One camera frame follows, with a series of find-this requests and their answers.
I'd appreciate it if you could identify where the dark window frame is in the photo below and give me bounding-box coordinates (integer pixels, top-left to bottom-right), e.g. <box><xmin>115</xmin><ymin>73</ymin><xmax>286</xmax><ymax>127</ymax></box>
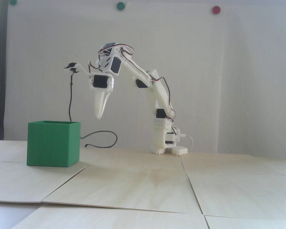
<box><xmin>0</xmin><ymin>0</ymin><xmax>9</xmax><ymax>140</ymax></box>

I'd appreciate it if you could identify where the green open-top box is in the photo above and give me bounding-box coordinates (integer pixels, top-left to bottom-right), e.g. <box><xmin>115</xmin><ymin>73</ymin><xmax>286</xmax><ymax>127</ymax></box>
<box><xmin>26</xmin><ymin>121</ymin><xmax>81</xmax><ymax>167</ymax></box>

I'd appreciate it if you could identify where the dark camera cable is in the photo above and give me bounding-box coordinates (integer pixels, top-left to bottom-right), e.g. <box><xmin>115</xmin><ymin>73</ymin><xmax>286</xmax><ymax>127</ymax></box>
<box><xmin>69</xmin><ymin>72</ymin><xmax>118</xmax><ymax>148</ymax></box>

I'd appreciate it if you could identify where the white power cable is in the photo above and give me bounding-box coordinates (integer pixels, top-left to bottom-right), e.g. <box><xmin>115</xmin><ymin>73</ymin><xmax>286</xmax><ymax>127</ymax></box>
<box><xmin>184</xmin><ymin>134</ymin><xmax>195</xmax><ymax>153</ymax></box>

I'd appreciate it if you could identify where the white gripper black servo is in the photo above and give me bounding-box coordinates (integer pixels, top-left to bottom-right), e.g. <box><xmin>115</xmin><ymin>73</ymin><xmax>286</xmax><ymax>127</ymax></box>
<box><xmin>89</xmin><ymin>73</ymin><xmax>115</xmax><ymax>120</ymax></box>

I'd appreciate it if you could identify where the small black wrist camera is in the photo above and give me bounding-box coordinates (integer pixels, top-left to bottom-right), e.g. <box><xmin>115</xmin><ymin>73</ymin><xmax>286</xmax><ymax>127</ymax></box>
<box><xmin>64</xmin><ymin>62</ymin><xmax>79</xmax><ymax>73</ymax></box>

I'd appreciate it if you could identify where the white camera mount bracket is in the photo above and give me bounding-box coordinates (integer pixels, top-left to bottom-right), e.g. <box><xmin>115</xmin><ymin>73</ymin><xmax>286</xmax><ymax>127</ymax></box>
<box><xmin>75</xmin><ymin>63</ymin><xmax>96</xmax><ymax>77</ymax></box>

